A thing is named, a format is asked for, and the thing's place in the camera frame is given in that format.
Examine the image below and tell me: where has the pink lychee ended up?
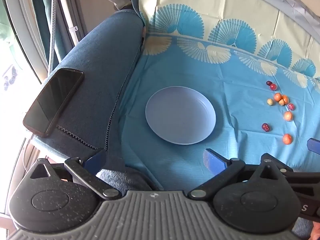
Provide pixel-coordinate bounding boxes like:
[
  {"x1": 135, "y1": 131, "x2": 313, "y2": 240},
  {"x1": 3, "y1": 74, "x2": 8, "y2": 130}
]
[{"x1": 288, "y1": 103, "x2": 295, "y2": 111}]

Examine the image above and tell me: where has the orange kumquat fruit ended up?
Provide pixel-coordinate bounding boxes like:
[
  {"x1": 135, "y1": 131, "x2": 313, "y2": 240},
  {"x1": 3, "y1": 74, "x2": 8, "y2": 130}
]
[{"x1": 274, "y1": 93, "x2": 283, "y2": 102}]

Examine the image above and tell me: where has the small yellow-green fruit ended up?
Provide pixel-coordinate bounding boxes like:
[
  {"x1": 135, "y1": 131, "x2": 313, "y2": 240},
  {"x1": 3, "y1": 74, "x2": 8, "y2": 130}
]
[{"x1": 267, "y1": 99, "x2": 273, "y2": 106}]

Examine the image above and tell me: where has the red cherry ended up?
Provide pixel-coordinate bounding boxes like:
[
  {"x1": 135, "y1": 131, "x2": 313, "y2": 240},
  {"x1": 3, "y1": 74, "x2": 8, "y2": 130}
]
[{"x1": 270, "y1": 83, "x2": 277, "y2": 91}]

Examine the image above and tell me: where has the small pale yellow fruit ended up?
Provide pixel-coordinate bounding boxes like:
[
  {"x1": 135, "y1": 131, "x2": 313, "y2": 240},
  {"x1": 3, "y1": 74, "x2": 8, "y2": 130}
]
[{"x1": 278, "y1": 99, "x2": 285, "y2": 106}]

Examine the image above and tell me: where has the person's right hand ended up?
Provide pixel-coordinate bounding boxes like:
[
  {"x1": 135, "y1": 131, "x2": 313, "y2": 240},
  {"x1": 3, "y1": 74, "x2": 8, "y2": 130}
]
[{"x1": 309, "y1": 222, "x2": 320, "y2": 240}]

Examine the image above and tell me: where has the light blue round plate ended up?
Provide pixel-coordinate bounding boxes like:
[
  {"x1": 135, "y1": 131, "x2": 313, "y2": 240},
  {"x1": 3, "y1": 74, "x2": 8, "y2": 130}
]
[{"x1": 145, "y1": 86, "x2": 216, "y2": 145}]

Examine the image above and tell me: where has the black smartphone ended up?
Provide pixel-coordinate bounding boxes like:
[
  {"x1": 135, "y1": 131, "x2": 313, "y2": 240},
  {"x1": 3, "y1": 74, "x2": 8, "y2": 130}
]
[{"x1": 23, "y1": 68, "x2": 85, "y2": 138}]

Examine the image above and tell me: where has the blue fan-pattern cloth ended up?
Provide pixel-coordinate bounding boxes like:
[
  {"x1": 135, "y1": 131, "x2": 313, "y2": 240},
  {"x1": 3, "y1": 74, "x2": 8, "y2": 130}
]
[{"x1": 119, "y1": 0, "x2": 319, "y2": 191}]

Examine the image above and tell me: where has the blue fabric sofa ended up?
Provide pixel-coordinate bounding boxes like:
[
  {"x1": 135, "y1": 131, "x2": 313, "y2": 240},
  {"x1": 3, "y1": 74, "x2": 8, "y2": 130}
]
[{"x1": 33, "y1": 9, "x2": 158, "y2": 193}]

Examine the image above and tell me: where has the teal curtain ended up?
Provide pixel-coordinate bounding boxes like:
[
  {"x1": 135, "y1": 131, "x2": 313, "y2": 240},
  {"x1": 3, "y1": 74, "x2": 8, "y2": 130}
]
[{"x1": 32, "y1": 0, "x2": 71, "y2": 68}]

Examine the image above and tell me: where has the white braided cable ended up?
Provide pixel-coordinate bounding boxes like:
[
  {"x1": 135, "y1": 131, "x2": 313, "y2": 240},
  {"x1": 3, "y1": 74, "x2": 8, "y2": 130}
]
[{"x1": 48, "y1": 0, "x2": 58, "y2": 75}]

